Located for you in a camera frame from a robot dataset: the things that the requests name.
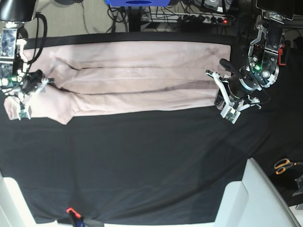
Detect pale pink T-shirt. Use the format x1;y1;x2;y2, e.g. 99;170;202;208
3;40;232;125

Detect white table frame right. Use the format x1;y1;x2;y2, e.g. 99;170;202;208
214;158;301;227

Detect black table stand pole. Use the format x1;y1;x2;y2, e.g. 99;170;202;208
127;7;143;32

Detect orange handled scissors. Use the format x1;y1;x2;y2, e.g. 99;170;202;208
274;158;303;175

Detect black table cloth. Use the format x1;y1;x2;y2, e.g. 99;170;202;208
0;32;303;225

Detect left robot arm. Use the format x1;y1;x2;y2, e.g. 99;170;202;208
205;0;295;124

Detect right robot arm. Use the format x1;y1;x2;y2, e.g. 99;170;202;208
0;0;53;120

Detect red black clamp right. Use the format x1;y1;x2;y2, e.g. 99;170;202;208
278;45;287;66

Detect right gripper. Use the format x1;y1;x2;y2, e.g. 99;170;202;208
4;70;54;120

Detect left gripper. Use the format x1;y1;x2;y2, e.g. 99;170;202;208
205;70;261;124

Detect blue plastic bin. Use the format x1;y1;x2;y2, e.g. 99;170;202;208
105;0;170;7

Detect white table frame left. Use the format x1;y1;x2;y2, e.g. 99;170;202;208
0;176;58;227

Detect white table frame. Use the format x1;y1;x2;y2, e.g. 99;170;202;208
0;176;58;227
214;158;301;227

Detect white power strip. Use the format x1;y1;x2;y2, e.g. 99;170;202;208
141;12;234;26

